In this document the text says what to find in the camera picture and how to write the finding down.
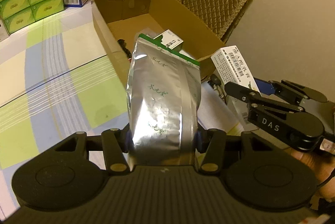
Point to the beige diffuser box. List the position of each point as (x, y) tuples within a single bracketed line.
[(2, 31)]

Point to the silver foil pouch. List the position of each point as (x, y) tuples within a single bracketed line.
[(159, 98)]

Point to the desktop with checked cloth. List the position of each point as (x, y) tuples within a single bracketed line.
[(65, 82)]

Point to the green medicine box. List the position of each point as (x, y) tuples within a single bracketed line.
[(170, 39)]

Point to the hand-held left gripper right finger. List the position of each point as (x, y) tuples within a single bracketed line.
[(197, 141)]

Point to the long white tube box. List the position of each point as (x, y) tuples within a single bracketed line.
[(230, 64)]

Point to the brown cardboard box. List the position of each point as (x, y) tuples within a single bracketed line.
[(167, 11)]

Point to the small black object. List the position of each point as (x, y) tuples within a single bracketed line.
[(123, 46)]

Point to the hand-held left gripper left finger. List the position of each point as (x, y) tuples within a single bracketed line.
[(127, 141)]

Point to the person's right hand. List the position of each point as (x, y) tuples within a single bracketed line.
[(314, 163)]

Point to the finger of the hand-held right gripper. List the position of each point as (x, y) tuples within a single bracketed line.
[(243, 93), (264, 86)]

